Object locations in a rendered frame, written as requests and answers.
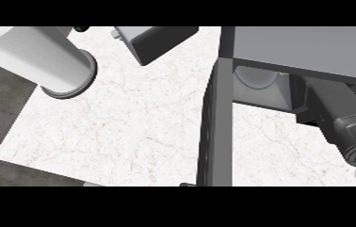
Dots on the dark grey microwave door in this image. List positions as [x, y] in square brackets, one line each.
[224, 127]

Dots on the dark grey robot right arm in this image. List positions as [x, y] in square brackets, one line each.
[331, 111]

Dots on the small black object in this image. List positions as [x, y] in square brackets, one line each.
[82, 28]

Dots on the white cylinder with dark rim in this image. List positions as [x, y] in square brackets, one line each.
[43, 58]

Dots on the grey milk carton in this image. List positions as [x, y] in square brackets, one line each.
[156, 45]

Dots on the glass microwave turntable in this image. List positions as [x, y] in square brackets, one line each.
[256, 77]

